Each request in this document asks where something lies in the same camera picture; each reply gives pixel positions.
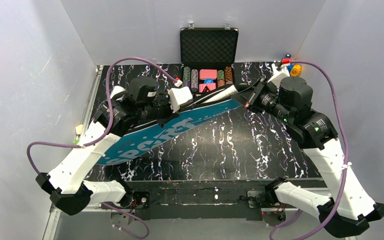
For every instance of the black poker chip case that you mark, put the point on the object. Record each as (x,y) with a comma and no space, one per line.
(204,51)

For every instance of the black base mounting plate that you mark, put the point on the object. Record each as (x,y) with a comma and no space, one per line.
(202,199)

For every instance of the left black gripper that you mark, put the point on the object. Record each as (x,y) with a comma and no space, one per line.
(167,116)

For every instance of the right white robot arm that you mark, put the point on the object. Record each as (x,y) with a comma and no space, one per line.
(349,209)

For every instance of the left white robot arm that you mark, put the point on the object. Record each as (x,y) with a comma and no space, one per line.
(125,108)

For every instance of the blue racket cover bag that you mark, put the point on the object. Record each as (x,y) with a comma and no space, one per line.
(135,144)

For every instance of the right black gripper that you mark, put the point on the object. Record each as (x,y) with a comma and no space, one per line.
(249,97)

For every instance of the white shuttlecock tube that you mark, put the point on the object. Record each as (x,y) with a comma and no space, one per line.
(117,92)

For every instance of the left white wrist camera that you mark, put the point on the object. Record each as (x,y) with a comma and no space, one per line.
(179,96)

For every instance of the colourful toy block train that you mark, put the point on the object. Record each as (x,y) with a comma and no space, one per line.
(294,69)

